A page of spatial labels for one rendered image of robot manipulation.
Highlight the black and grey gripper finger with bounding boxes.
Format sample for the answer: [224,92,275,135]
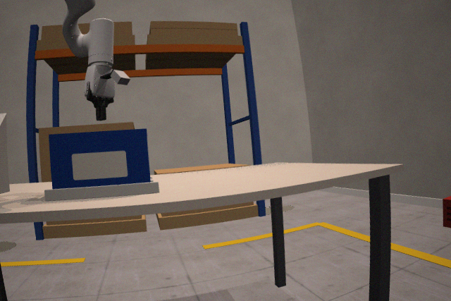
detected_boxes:
[87,85,104,121]
[101,97,114,121]

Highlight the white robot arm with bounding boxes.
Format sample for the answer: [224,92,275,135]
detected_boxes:
[62,0,130,85]

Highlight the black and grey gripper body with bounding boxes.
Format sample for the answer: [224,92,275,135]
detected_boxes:
[85,63,115,98]

